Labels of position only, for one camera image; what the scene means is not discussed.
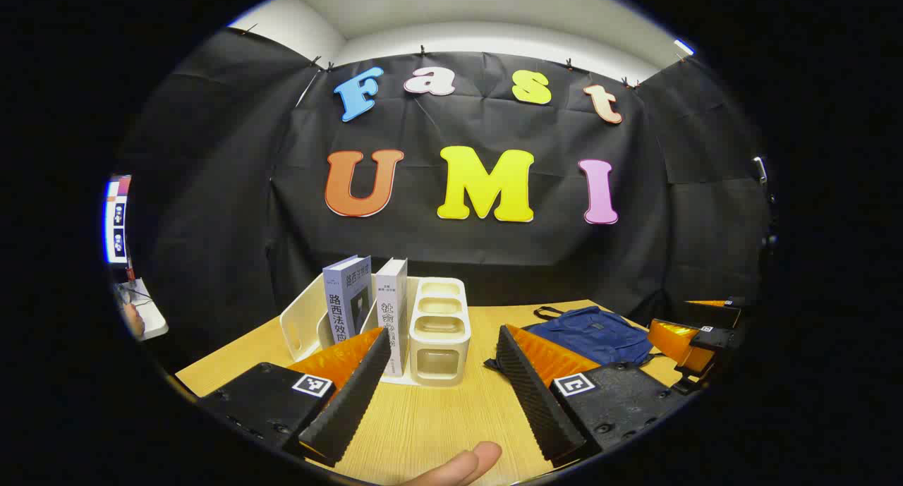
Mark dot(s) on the white side table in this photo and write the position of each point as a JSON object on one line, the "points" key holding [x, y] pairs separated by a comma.
{"points": [[149, 320]]}

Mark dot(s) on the blue schoolbag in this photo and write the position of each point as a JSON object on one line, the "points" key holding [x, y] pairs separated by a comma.
{"points": [[596, 334]]}

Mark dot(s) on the computer monitor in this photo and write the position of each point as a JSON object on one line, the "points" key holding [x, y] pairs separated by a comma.
{"points": [[117, 221]]}

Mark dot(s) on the purple-grey cover book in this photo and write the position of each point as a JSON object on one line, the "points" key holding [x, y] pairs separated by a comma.
{"points": [[346, 295]]}

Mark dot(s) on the white cover book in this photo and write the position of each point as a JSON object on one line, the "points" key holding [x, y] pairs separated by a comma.
{"points": [[391, 302]]}

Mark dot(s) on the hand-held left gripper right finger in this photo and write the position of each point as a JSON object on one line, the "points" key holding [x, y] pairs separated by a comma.
{"points": [[532, 394]]}

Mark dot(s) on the ceiling light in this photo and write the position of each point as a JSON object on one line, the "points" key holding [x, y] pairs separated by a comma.
{"points": [[683, 47]]}

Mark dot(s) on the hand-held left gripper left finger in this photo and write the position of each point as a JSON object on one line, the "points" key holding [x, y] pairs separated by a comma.
{"points": [[353, 394]]}

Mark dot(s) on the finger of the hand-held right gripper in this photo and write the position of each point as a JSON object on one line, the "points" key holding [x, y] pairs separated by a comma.
{"points": [[677, 341], [716, 315]]}

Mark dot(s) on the white plastic bookshelf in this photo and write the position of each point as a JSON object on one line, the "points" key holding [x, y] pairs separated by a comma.
{"points": [[439, 345]]}

